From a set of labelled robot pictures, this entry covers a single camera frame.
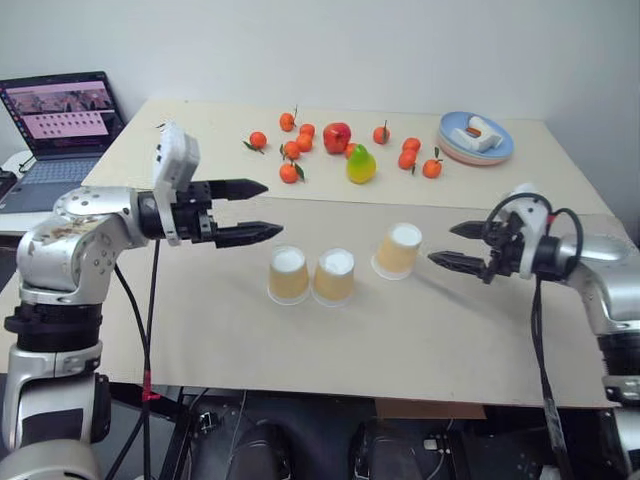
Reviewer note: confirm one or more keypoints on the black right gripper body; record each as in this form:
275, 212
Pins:
507, 247

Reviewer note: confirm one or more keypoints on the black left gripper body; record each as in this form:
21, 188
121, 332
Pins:
192, 215

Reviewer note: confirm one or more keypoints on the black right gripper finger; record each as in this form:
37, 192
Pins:
470, 230
457, 261

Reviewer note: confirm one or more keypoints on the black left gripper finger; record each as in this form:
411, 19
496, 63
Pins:
240, 188
250, 234

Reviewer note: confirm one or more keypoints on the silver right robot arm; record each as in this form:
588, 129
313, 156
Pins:
615, 280

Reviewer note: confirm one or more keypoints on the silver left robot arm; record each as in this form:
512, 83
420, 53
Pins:
75, 250

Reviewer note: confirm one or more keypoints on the stack of coloured plates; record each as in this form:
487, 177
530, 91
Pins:
452, 142

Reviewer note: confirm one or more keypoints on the orange tangerine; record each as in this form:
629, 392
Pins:
287, 122
304, 143
432, 169
412, 144
288, 173
291, 150
258, 139
407, 160
381, 135
307, 130
350, 149

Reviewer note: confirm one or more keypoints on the yellow paper cup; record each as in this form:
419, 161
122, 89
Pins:
332, 280
397, 252
289, 277

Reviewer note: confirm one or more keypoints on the pink plate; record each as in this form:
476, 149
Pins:
475, 163

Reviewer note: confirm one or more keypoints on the white and orange gadget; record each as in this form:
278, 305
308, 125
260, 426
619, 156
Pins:
482, 135

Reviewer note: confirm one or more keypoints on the red apple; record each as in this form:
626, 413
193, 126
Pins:
336, 138

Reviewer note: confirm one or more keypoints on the yellow green pear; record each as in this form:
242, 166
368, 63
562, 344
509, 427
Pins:
361, 166

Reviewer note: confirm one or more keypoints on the brown cardboard piece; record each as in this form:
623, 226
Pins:
430, 410

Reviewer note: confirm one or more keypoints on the dark grey laptop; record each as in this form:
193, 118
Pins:
60, 125

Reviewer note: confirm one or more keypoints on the white side table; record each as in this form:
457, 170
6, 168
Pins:
12, 159

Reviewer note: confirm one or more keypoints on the dark rounded shape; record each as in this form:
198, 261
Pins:
280, 450
395, 450

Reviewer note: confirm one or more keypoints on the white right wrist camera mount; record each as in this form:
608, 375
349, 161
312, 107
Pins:
532, 220

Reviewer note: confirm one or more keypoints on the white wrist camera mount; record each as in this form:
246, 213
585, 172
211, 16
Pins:
176, 150
532, 220

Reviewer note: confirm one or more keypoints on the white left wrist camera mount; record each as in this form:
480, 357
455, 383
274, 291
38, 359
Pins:
176, 150

